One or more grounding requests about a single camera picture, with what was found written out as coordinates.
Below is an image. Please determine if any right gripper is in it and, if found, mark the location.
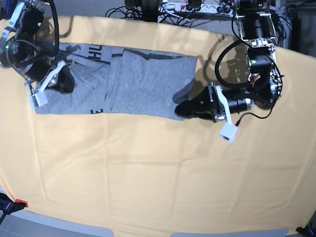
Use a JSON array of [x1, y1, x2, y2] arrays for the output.
[[23, 59, 75, 95]]

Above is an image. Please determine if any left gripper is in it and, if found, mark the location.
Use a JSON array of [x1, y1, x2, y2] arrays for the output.
[[175, 81, 255, 123]]

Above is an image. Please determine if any grey t-shirt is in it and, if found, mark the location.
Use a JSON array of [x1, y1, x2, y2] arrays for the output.
[[35, 43, 197, 120]]

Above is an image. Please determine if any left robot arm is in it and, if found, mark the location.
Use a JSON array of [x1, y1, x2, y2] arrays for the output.
[[175, 0, 283, 122]]

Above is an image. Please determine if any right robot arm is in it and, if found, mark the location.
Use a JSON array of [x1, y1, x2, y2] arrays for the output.
[[0, 0, 75, 93]]

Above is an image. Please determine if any white power strip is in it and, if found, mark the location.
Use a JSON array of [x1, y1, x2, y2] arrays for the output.
[[159, 2, 234, 17]]

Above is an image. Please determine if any black power adapter box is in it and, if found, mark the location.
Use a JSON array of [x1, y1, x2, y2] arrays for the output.
[[271, 11, 282, 28]]

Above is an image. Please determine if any red black clamp left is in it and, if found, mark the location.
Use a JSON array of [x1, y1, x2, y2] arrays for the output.
[[0, 193, 28, 223]]

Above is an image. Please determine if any black clamp right corner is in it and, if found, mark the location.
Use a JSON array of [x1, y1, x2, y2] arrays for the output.
[[296, 226, 316, 237]]

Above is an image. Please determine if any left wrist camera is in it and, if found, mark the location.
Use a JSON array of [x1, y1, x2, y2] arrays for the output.
[[220, 123, 238, 143]]

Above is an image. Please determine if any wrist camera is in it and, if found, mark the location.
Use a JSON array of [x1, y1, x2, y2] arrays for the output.
[[28, 91, 48, 109], [220, 123, 238, 143]]

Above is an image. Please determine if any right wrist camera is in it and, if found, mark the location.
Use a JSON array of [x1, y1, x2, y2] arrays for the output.
[[28, 91, 48, 109]]

